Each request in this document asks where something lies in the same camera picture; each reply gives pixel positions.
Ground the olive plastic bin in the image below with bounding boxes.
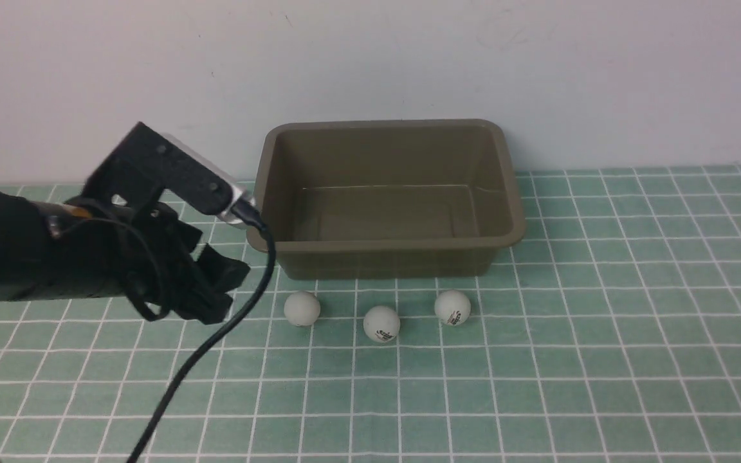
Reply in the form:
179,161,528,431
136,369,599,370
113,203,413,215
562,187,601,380
253,118,527,280

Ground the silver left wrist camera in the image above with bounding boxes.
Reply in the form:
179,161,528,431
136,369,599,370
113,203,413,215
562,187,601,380
161,132,258,230

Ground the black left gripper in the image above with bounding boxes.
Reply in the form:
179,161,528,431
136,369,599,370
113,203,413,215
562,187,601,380
80,122,251,325

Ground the green checkered tablecloth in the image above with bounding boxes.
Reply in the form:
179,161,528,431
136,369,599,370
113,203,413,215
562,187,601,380
0,164,741,463

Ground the white table-tennis ball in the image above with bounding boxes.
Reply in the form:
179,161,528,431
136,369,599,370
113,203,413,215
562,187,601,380
284,292,322,327
363,305,401,343
434,289,471,326

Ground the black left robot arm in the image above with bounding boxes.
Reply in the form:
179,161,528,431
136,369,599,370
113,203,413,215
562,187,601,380
0,123,261,325

